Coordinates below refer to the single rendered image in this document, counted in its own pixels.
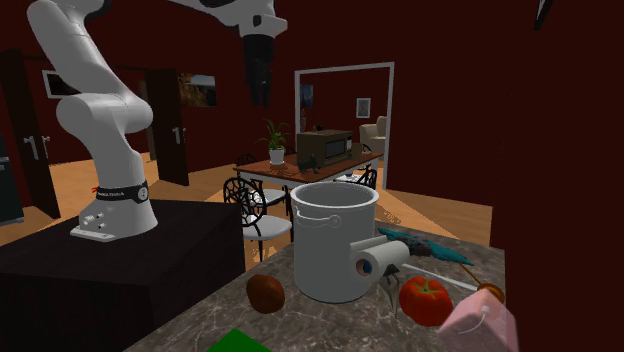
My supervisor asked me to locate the large grey pot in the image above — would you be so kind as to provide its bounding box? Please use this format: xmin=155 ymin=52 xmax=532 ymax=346
xmin=290 ymin=181 xmax=380 ymax=305

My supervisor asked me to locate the wooden dining table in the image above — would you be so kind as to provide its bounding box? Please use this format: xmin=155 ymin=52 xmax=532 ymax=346
xmin=232 ymin=118 xmax=386 ymax=192

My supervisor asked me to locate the red tomato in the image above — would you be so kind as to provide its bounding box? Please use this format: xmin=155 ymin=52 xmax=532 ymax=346
xmin=398 ymin=275 xmax=455 ymax=328

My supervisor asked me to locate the teal and grey duster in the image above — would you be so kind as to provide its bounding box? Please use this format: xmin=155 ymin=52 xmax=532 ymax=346
xmin=377 ymin=226 xmax=475 ymax=267

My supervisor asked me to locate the brown wooden spoon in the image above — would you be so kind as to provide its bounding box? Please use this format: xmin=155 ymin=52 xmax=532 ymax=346
xmin=459 ymin=262 xmax=506 ymax=301

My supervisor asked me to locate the dark blue wall picture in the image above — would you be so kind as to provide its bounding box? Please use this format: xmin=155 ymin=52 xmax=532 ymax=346
xmin=299 ymin=83 xmax=315 ymax=111

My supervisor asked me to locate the white paper towel roll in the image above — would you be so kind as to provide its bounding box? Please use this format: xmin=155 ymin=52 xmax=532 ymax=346
xmin=348 ymin=234 xmax=411 ymax=280

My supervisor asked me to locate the landscape wall picture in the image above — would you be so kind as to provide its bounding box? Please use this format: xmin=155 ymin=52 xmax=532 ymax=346
xmin=177 ymin=72 xmax=219 ymax=108

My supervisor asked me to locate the black wire chair, white seat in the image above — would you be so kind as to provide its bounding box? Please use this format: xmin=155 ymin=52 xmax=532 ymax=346
xmin=222 ymin=176 xmax=294 ymax=263
xmin=335 ymin=167 xmax=379 ymax=191
xmin=235 ymin=152 xmax=290 ymax=207

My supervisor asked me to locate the dark robot stand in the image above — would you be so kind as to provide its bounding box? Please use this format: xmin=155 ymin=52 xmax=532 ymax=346
xmin=0 ymin=198 xmax=247 ymax=352

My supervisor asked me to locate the beige armchair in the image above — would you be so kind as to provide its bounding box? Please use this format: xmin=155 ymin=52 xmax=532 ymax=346
xmin=359 ymin=115 xmax=389 ymax=154

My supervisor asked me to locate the pink carton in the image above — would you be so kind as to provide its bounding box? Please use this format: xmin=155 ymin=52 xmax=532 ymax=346
xmin=438 ymin=286 xmax=519 ymax=352

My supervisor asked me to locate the dark brown door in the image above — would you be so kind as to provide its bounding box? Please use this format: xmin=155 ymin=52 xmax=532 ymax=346
xmin=145 ymin=67 xmax=191 ymax=188
xmin=0 ymin=48 xmax=62 ymax=221

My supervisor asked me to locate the green flat thing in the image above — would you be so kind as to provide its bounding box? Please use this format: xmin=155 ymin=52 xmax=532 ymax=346
xmin=206 ymin=327 xmax=272 ymax=352

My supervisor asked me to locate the brown round fruit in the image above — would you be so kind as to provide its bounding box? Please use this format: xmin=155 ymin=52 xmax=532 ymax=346
xmin=245 ymin=273 xmax=286 ymax=315

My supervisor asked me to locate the white stick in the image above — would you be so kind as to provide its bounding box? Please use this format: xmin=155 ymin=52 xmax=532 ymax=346
xmin=401 ymin=262 xmax=478 ymax=293

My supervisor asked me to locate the white door frame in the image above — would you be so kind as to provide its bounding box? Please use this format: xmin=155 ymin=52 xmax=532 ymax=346
xmin=293 ymin=61 xmax=396 ymax=191

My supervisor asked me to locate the dark appliance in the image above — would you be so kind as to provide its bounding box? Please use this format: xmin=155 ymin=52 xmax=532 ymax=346
xmin=0 ymin=135 xmax=26 ymax=228

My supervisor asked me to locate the white framed wall picture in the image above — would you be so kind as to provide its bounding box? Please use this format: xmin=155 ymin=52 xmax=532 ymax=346
xmin=41 ymin=69 xmax=82 ymax=101

